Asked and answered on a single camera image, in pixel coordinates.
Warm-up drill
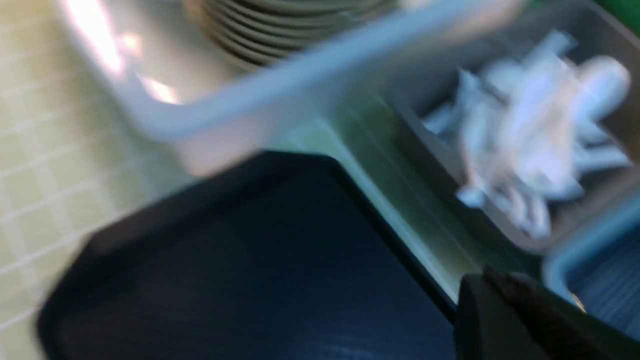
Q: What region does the blue chopstick bin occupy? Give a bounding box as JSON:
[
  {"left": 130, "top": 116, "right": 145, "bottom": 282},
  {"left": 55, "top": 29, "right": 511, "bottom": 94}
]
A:
[{"left": 542, "top": 200, "right": 640, "bottom": 340}]

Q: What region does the top beige bowl in stack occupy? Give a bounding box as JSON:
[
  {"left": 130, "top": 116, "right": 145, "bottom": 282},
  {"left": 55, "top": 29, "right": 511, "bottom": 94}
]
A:
[{"left": 182, "top": 0, "right": 400, "bottom": 71}]

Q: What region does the green checkered tablecloth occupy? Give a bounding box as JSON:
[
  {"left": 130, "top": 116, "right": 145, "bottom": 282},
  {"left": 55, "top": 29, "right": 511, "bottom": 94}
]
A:
[{"left": 1, "top": 0, "right": 505, "bottom": 360}]

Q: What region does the large white plastic tub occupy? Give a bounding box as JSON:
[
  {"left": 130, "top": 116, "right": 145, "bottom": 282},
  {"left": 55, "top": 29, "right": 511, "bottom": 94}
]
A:
[{"left": 54, "top": 0, "right": 528, "bottom": 176}]

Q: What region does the grey spoon bin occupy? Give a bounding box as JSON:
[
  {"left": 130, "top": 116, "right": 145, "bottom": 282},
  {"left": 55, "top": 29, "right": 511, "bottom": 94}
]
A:
[{"left": 388, "top": 0, "right": 639, "bottom": 255}]

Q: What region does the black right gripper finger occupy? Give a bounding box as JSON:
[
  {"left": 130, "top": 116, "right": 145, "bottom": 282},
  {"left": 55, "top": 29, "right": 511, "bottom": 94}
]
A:
[{"left": 454, "top": 268, "right": 640, "bottom": 360}]

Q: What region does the black serving tray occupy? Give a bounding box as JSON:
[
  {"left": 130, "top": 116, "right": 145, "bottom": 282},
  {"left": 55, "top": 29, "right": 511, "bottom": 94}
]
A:
[{"left": 35, "top": 151, "right": 457, "bottom": 360}]

